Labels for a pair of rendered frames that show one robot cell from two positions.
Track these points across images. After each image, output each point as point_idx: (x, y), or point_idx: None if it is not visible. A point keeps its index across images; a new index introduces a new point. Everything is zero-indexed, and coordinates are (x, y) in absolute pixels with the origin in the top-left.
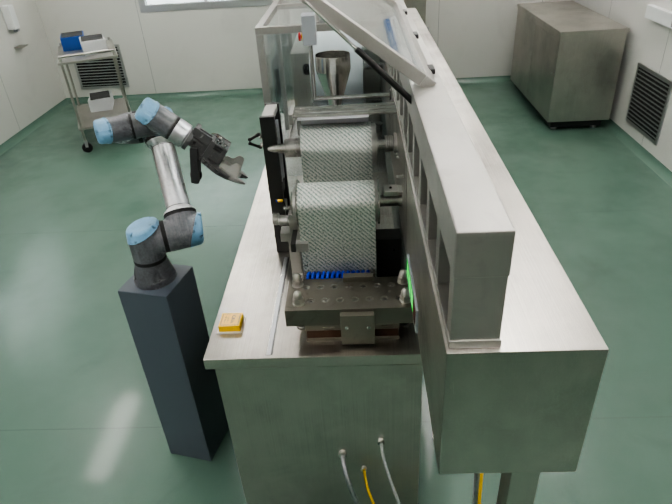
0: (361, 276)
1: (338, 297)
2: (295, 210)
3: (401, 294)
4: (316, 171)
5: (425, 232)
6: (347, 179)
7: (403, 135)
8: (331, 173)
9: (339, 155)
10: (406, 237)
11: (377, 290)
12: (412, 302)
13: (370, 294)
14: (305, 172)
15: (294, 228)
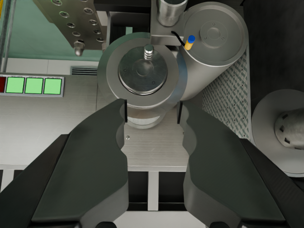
0: (101, 27)
1: (60, 0)
2: (97, 79)
3: (76, 48)
4: (233, 99)
5: None
6: (213, 95)
7: (144, 170)
8: (222, 100)
9: None
10: (91, 96)
11: (87, 30)
12: (8, 85)
13: (78, 26)
14: (244, 93)
15: (150, 11)
